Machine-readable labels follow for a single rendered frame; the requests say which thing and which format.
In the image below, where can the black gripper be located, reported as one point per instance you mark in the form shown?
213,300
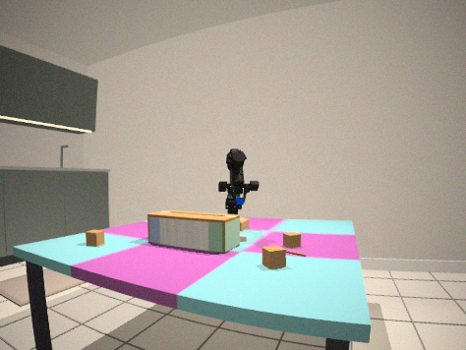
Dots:
238,182

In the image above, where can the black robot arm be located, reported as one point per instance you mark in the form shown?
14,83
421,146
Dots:
235,161

